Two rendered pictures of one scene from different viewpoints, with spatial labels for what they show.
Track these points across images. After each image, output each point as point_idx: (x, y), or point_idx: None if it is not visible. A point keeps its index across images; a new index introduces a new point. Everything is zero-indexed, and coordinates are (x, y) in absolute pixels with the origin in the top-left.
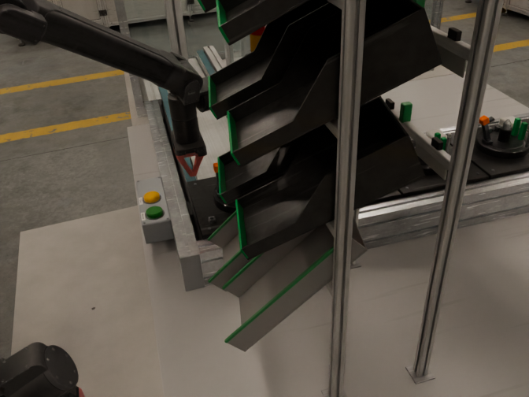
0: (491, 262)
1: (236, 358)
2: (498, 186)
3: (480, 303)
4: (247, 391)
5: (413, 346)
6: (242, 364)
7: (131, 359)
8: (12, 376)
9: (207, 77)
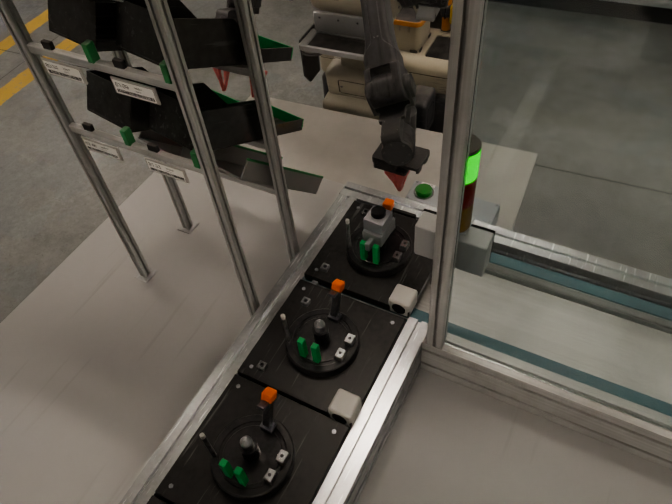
0: (131, 422)
1: (264, 203)
2: (137, 485)
3: (125, 362)
4: (239, 196)
5: (160, 288)
6: (257, 203)
7: (322, 163)
8: (223, 8)
9: (398, 123)
